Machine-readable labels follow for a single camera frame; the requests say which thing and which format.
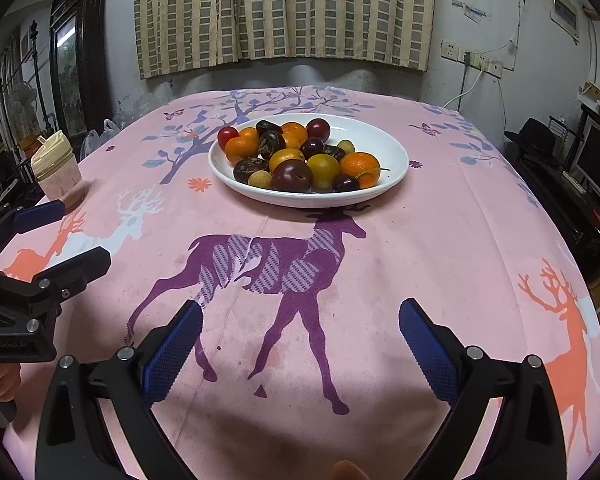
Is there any person's left hand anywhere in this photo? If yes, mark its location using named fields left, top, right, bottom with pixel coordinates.
left=0, top=362, right=22, bottom=403

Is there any electric fan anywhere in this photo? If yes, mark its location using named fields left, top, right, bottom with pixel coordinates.
left=2, top=80, right=37, bottom=127

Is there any orange tomato pair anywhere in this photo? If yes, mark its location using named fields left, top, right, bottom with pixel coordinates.
left=225, top=137, right=255, bottom=161

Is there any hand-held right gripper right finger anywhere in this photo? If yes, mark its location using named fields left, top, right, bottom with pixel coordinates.
left=398, top=298, right=567, bottom=480

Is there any person's right hand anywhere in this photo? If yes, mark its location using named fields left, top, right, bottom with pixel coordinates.
left=331, top=460, right=368, bottom=480

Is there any pink printed tablecloth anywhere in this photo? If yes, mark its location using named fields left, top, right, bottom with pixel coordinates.
left=0, top=85, right=600, bottom=480

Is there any black hat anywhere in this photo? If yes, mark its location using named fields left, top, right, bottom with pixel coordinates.
left=504, top=117, right=561, bottom=158

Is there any yellow plum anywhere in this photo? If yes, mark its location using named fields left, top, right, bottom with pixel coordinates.
left=306, top=154, right=341, bottom=191

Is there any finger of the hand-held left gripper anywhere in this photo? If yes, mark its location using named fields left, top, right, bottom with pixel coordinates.
left=0, top=199, right=67, bottom=268
left=31, top=246, right=112, bottom=307

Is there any glass jar with cream lid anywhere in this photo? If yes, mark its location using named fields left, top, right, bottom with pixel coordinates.
left=30, top=130, right=83, bottom=201

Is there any dark media desk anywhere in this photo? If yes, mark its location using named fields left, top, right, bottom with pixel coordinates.
left=505, top=150, right=600, bottom=281

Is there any white oval plate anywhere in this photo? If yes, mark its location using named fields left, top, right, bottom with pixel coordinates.
left=208, top=113, right=410, bottom=208

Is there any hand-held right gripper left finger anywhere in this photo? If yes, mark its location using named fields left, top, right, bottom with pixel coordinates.
left=34, top=299, right=204, bottom=480

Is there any paper wall label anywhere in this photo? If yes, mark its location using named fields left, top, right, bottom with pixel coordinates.
left=452, top=0, right=487, bottom=24

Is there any dark wooden cabinet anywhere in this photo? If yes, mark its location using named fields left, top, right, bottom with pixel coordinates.
left=49, top=0, right=112, bottom=136

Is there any cardboard box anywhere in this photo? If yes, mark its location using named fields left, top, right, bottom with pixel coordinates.
left=577, top=81, right=600, bottom=121

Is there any beige checked curtain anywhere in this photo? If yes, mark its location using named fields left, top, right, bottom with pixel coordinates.
left=133, top=0, right=437, bottom=80

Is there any white wall box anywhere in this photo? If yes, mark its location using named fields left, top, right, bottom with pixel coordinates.
left=550, top=0, right=581, bottom=38

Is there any white power cable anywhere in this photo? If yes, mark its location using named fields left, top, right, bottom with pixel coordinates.
left=442, top=66, right=487, bottom=111

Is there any clear plastic bag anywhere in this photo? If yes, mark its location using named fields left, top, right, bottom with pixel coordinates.
left=80, top=119, right=122, bottom=161

